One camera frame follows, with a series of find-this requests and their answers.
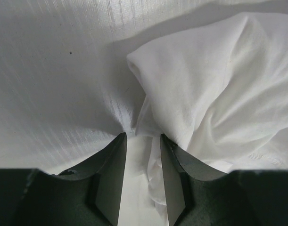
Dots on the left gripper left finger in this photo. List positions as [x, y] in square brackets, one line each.
[105, 170]

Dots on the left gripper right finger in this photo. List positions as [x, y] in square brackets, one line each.
[195, 193]

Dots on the white t shirt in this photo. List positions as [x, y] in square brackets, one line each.
[220, 92]

